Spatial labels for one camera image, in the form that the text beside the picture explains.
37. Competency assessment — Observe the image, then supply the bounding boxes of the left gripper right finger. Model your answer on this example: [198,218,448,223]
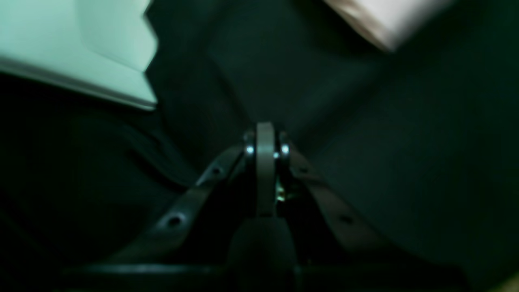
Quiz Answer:
[277,131,390,260]

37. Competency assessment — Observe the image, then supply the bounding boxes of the black table cloth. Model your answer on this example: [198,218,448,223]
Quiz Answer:
[1,0,518,292]

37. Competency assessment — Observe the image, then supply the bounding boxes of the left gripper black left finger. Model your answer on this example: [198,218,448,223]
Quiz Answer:
[106,122,276,264]

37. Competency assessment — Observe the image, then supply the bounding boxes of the pink T-shirt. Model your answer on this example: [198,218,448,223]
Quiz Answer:
[324,0,453,52]

